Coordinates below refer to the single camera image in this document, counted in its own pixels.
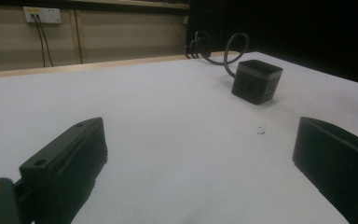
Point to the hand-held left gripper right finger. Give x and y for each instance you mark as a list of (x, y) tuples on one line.
[(338, 161)]

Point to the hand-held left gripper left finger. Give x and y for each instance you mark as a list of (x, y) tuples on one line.
[(65, 161)]

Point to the black cube power strip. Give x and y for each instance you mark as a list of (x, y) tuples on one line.
[(256, 81)]

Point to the black curtain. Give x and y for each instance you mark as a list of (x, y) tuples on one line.
[(281, 37)]

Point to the white wall socket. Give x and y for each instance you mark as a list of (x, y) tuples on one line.
[(42, 14)]

